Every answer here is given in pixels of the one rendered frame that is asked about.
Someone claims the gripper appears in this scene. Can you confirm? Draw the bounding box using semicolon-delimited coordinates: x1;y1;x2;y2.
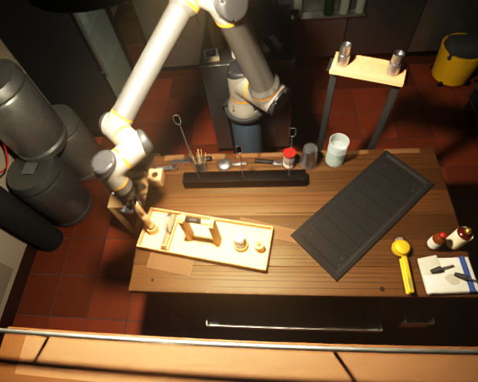
112;187;140;216

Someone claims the wooden muddler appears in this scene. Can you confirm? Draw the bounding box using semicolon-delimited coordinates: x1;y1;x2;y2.
132;201;161;236

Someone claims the metal strainer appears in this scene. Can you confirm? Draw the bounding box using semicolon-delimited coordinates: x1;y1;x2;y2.
161;212;178;251

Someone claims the long metal bar spoon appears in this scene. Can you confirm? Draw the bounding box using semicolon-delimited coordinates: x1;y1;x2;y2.
171;114;201;179

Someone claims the wooden fitted caddy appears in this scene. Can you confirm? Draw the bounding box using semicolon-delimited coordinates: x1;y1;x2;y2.
135;206;276;275

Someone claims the black bar spoon rack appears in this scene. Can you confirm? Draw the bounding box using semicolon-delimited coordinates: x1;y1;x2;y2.
182;169;310;189

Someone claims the short metal bar spoon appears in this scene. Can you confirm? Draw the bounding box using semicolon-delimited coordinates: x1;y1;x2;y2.
234;145;247;178

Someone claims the wooden bar counter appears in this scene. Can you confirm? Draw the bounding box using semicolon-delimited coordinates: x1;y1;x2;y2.
0;326;478;382

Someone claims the medium metal bar spoon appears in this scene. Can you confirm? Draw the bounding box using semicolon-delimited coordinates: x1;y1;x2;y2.
287;127;298;177

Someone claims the black station mat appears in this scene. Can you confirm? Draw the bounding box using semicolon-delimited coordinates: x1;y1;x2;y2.
290;150;436;283

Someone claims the tall wooden shelf stand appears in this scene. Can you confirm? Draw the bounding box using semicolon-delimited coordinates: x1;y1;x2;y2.
317;51;409;151

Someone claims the wooden block with hole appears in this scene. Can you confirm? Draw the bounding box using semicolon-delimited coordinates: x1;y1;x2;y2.
147;166;167;188

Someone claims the brown paper patch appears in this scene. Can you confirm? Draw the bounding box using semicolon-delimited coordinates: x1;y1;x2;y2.
144;251;194;277

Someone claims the glass of toothpicks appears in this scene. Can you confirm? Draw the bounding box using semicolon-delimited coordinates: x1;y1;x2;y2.
192;148;209;174

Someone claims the silver ladle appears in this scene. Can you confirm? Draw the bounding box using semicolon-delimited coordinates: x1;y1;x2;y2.
217;158;249;173

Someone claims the dark back cabinet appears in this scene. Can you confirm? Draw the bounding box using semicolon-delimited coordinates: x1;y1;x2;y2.
198;37;296;151

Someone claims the large grey keg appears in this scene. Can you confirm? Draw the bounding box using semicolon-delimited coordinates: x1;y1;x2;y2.
0;58;69;161

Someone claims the wooden work bench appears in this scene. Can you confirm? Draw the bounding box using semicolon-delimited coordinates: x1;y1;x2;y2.
127;147;478;348

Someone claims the glass door cabinet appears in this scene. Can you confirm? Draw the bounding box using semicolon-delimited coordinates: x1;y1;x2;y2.
72;6;133;105

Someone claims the red lid jar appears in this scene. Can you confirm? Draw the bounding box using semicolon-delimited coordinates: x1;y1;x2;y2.
282;146;298;170

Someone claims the grey metal shaker tin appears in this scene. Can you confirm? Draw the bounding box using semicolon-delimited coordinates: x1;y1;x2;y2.
300;142;319;170

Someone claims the yellow citrus squeezer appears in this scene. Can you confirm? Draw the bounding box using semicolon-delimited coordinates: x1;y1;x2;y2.
390;236;417;296

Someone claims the small white red-capped bottle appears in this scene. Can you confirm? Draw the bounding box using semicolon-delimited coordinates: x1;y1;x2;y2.
426;231;449;251

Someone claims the white cloth with blue stripe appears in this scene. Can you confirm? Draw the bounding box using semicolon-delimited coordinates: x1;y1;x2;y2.
416;255;478;297

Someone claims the large white red-capped bottle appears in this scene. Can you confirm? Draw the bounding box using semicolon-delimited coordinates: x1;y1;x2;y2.
445;224;476;251

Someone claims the yellow waste bin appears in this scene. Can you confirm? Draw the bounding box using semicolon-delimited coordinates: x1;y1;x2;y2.
430;32;478;88

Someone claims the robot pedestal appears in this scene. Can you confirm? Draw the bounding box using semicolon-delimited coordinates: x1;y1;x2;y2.
229;115;264;153

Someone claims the metal counter rail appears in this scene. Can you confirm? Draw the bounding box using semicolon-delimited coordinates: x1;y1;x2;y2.
0;326;478;356

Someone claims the metal drawer handle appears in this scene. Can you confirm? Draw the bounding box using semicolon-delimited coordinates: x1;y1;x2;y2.
204;318;384;333

